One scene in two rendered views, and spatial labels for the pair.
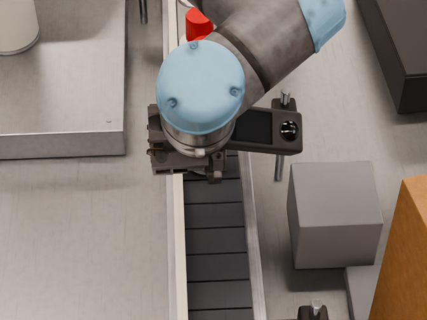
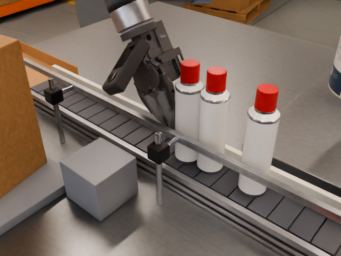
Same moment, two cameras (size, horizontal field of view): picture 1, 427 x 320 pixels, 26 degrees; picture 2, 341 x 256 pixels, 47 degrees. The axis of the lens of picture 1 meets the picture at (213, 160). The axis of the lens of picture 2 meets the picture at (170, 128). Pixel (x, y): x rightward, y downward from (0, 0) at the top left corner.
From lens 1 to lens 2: 1.33 m
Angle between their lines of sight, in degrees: 86
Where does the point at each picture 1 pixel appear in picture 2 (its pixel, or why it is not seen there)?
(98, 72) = (301, 157)
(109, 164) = not seen: hidden behind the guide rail
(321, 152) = (154, 234)
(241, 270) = (116, 131)
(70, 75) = (307, 147)
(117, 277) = not seen: hidden behind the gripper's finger
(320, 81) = not seen: outside the picture
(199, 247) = (143, 128)
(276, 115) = (120, 69)
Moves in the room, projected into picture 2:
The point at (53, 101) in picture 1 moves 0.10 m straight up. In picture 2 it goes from (288, 133) to (297, 93)
